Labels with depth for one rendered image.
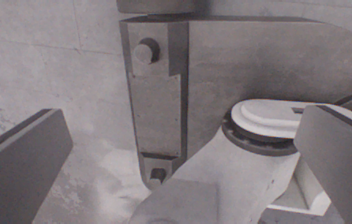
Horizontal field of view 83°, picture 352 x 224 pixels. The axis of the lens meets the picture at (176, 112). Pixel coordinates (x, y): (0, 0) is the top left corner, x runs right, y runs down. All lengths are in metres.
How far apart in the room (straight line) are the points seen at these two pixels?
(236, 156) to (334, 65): 0.28
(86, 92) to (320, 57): 0.72
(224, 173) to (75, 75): 0.66
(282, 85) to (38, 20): 0.75
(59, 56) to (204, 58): 0.54
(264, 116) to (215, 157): 0.11
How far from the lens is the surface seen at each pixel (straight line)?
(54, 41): 0.82
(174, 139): 0.54
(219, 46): 0.45
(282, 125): 0.36
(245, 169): 0.32
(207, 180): 0.29
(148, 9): 0.43
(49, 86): 0.92
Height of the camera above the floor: 0.61
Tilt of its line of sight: 58 degrees down
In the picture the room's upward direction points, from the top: 158 degrees counter-clockwise
